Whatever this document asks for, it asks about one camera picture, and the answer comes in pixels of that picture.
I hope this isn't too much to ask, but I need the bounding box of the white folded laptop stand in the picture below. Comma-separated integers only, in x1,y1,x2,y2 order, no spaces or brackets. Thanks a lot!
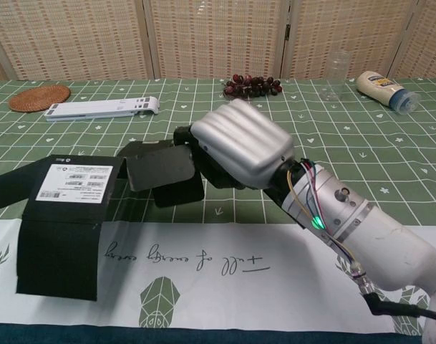
44,96,160,123

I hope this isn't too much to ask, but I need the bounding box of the clear glass jar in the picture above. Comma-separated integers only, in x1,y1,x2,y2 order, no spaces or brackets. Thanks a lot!
319,49,351,105

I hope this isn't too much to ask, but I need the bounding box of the bunch of dark red grapes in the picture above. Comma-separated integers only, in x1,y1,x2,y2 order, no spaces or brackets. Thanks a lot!
223,74,283,100

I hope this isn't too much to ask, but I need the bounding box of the round brown woven coaster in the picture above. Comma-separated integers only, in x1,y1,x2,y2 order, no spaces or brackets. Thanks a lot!
8,85,72,113

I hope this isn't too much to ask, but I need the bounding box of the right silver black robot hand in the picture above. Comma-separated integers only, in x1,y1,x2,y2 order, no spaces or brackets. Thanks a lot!
173,100,297,193

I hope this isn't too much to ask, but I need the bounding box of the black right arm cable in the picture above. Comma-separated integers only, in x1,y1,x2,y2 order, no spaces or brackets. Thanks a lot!
362,292,436,320

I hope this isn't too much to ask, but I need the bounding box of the mayonnaise squeeze bottle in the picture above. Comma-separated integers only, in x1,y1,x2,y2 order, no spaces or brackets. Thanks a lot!
356,70,422,115

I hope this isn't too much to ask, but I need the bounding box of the black foldable cardboard box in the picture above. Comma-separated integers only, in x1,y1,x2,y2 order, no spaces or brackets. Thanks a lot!
0,138,206,302

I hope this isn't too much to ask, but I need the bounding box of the green checked tablecloth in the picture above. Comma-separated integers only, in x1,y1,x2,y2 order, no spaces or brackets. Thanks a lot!
0,75,436,329

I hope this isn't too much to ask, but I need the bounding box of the bamboo folding screen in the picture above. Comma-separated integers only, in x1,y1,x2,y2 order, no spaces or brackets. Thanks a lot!
0,0,436,82

